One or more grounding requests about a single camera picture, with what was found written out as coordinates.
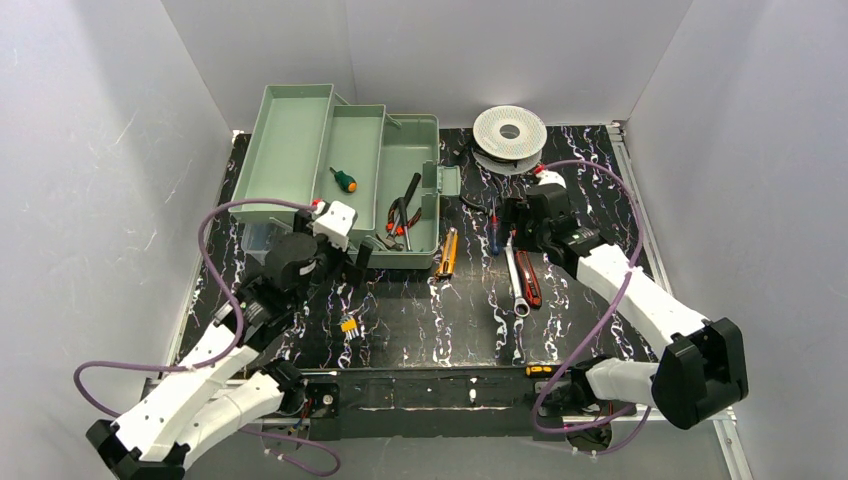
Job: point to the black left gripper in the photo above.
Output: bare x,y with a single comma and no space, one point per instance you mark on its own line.
346,254

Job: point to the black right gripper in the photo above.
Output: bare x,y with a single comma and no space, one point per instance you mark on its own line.
519,221

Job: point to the red black utility knife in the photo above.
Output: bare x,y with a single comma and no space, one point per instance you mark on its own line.
531,289

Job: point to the small black hammer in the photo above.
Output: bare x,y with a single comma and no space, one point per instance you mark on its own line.
399,222

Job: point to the green handled screwdriver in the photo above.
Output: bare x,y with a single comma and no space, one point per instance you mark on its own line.
344,181

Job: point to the green plastic tool box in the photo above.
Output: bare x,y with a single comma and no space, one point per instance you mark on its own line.
303,130

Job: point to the blue handled screwdriver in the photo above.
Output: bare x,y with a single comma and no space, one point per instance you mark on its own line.
494,245

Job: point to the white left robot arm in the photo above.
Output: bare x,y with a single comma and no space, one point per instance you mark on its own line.
191,410

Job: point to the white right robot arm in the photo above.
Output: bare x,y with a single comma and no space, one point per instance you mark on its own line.
701,368

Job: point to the yellow hex key set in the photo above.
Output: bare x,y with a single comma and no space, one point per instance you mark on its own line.
350,327

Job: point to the white filament spool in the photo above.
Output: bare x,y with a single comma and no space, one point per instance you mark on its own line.
508,140

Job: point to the orange utility knife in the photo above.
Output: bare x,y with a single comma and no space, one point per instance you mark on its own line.
447,263

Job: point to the silver combination wrench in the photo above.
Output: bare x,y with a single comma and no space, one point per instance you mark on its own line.
520,306

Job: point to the black marbled table mat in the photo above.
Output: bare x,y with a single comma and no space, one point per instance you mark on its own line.
410,319

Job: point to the yellow black screwdriver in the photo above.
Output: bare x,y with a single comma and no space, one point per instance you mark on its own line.
540,371

